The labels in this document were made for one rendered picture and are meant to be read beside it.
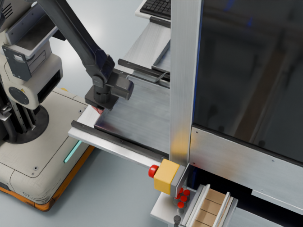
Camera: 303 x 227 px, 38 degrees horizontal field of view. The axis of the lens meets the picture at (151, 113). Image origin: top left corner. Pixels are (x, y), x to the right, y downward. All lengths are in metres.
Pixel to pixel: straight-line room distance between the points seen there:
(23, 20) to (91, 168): 1.10
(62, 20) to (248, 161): 0.61
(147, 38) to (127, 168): 0.90
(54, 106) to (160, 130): 1.03
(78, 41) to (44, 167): 1.10
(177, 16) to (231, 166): 0.49
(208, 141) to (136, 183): 1.30
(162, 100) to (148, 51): 0.27
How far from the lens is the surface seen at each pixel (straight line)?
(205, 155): 1.23
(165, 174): 1.27
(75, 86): 2.91
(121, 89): 1.38
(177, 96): 1.08
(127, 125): 1.56
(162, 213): 1.38
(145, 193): 2.41
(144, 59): 1.77
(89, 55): 1.28
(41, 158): 2.27
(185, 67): 1.00
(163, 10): 2.08
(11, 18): 1.69
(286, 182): 1.21
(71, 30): 1.22
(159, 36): 1.87
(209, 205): 1.34
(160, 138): 1.52
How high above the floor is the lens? 2.13
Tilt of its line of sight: 52 degrees down
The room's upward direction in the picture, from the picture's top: 2 degrees counter-clockwise
